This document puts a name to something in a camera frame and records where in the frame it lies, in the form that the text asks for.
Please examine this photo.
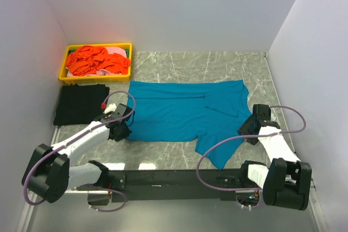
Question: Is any green garment in bin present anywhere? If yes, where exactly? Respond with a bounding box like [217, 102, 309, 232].
[67, 48, 130, 57]

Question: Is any teal t shirt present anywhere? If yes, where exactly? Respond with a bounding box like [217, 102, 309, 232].
[127, 80, 251, 169]

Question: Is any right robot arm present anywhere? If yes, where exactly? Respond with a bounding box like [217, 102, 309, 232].
[238, 104, 312, 211]

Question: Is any yellow plastic bin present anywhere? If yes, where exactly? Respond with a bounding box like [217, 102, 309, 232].
[58, 43, 133, 84]

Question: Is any black folded t shirt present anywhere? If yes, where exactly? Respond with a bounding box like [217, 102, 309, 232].
[53, 84, 110, 126]

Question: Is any orange t shirt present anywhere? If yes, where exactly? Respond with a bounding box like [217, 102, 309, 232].
[66, 45, 132, 77]

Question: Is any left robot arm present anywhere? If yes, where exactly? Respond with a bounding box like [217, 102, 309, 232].
[22, 103, 135, 205]

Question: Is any black base beam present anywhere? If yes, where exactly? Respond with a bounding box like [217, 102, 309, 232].
[102, 168, 262, 201]

